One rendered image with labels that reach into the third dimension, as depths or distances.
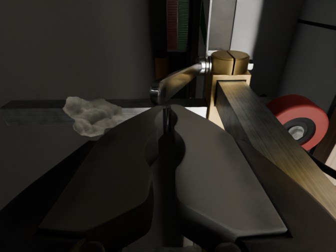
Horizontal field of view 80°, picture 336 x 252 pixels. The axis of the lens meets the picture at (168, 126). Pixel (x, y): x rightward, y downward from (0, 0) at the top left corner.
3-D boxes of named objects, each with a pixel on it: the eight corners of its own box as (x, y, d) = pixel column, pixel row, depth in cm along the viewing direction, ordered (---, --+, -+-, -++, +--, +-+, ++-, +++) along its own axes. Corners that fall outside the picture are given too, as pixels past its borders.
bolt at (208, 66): (188, 66, 41) (196, 76, 27) (188, 53, 40) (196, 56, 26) (197, 66, 40) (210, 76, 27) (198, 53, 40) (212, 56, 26)
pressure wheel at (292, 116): (236, 117, 37) (258, 159, 28) (244, 74, 33) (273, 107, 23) (279, 116, 37) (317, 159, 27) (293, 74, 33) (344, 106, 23)
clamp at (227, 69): (201, 129, 36) (204, 146, 32) (207, 50, 29) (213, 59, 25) (232, 128, 36) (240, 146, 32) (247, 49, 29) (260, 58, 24)
